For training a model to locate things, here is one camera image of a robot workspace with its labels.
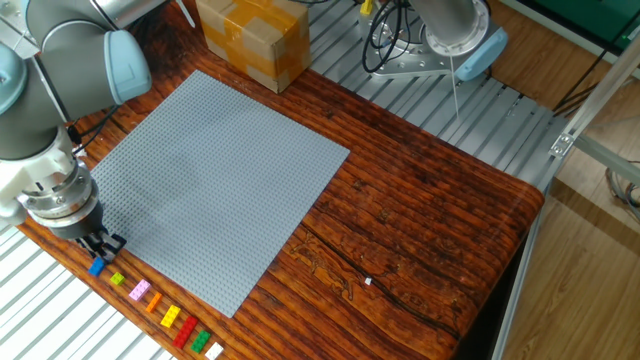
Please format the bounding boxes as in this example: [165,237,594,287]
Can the taped cardboard box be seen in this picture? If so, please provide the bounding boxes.
[194,0,312,95]

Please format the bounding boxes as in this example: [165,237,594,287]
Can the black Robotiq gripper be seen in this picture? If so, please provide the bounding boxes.
[49,198,127,265]

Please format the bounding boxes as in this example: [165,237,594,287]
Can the aluminium frame beam with bracket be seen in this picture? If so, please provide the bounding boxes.
[549,34,640,160]

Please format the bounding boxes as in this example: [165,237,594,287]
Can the pink Lego brick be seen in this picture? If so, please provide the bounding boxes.
[128,278,152,302]

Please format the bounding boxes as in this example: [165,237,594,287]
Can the grey cable coil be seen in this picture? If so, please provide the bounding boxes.
[604,159,640,224]

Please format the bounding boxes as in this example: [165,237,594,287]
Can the green Lego brick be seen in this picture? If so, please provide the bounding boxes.
[190,329,213,355]

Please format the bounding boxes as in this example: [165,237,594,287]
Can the yellow Lego brick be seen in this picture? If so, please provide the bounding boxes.
[159,304,182,329]

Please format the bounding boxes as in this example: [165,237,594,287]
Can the grey Lego baseplate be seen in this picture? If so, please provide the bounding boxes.
[90,69,351,319]

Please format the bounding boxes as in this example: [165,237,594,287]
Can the long red Lego brick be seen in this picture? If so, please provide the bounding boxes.
[171,315,200,350]

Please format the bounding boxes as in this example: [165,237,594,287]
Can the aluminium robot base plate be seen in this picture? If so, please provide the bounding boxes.
[370,19,459,80]

